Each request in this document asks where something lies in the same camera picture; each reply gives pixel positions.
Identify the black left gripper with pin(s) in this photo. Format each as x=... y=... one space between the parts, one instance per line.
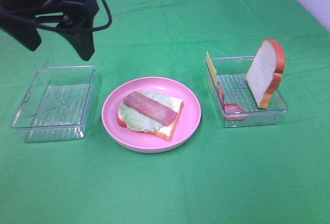
x=73 y=18

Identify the green lettuce leaf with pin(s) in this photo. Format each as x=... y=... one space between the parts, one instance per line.
x=137 y=121

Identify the bacon strip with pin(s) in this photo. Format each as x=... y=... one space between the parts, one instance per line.
x=232 y=108
x=158 y=107

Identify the white bread slice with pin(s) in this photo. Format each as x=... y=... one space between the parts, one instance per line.
x=166 y=132
x=266 y=72

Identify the yellow cheese slice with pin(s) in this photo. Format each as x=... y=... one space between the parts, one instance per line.
x=212 y=69

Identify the left clear plastic container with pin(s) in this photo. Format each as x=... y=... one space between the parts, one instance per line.
x=56 y=105

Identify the clear plastic container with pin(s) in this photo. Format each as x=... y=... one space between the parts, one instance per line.
x=56 y=105
x=231 y=73

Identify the green tablecloth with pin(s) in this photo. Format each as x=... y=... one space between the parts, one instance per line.
x=264 y=174

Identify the pink round plate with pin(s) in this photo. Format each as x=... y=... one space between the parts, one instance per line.
x=187 y=123

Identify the right clear plastic container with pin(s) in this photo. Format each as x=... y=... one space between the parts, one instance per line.
x=231 y=73

